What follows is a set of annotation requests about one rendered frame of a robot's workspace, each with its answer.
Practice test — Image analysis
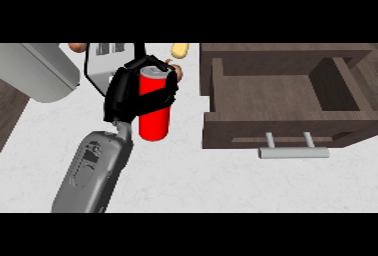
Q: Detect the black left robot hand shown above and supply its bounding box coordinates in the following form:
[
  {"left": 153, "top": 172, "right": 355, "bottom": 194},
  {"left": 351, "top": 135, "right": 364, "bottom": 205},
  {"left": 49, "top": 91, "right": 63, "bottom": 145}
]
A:
[{"left": 102, "top": 54, "right": 181, "bottom": 124}]

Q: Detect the red can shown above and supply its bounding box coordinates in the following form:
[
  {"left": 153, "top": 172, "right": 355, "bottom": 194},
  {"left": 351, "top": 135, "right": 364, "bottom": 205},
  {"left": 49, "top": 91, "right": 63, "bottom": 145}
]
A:
[{"left": 138, "top": 65, "right": 172, "bottom": 143}]

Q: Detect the dark wooden drawer front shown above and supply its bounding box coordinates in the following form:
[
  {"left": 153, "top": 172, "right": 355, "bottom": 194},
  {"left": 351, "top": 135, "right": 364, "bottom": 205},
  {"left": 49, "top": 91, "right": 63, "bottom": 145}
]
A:
[{"left": 201, "top": 111, "right": 378, "bottom": 150}]

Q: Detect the dark wooden drawer box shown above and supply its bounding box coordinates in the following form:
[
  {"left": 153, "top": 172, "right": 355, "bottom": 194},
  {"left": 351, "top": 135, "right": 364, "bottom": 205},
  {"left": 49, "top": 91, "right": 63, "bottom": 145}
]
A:
[{"left": 209, "top": 56, "right": 377, "bottom": 122}]

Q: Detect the white box with dark stripes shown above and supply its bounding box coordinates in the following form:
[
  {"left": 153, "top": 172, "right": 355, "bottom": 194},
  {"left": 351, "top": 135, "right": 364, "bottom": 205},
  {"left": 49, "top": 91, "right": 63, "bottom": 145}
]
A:
[{"left": 86, "top": 42, "right": 138, "bottom": 96}]

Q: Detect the brown bread roll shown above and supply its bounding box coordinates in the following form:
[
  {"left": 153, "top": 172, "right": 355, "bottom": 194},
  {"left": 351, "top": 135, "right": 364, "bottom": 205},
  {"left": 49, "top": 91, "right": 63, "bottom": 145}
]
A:
[{"left": 164, "top": 58, "right": 185, "bottom": 83}]

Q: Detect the brown round food item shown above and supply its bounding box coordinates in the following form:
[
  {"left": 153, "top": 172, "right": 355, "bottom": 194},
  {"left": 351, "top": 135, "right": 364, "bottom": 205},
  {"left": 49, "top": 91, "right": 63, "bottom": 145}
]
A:
[{"left": 67, "top": 42, "right": 91, "bottom": 54}]

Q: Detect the pale yellow food item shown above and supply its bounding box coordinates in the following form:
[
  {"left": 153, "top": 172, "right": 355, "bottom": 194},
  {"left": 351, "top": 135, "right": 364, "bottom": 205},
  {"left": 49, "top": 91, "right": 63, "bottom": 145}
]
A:
[{"left": 170, "top": 42, "right": 193, "bottom": 61}]

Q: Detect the grey rounded appliance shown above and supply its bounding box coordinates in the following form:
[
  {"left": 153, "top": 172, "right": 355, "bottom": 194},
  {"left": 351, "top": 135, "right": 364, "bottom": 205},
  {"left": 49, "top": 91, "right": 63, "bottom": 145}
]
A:
[{"left": 0, "top": 42, "right": 83, "bottom": 104}]

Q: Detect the dark wooden cabinet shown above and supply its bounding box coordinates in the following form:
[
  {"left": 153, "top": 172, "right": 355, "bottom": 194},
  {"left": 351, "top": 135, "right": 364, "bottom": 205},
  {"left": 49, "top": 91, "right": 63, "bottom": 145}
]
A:
[{"left": 198, "top": 42, "right": 378, "bottom": 112}]

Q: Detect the black cable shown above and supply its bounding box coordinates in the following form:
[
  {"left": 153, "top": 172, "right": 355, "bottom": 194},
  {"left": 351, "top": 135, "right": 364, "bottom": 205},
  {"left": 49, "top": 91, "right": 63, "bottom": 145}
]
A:
[{"left": 83, "top": 42, "right": 108, "bottom": 97}]

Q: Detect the grey bar drawer handle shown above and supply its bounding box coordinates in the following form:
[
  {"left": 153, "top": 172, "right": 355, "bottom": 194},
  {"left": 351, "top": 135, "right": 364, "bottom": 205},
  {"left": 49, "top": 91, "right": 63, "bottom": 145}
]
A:
[{"left": 258, "top": 131, "right": 331, "bottom": 160}]

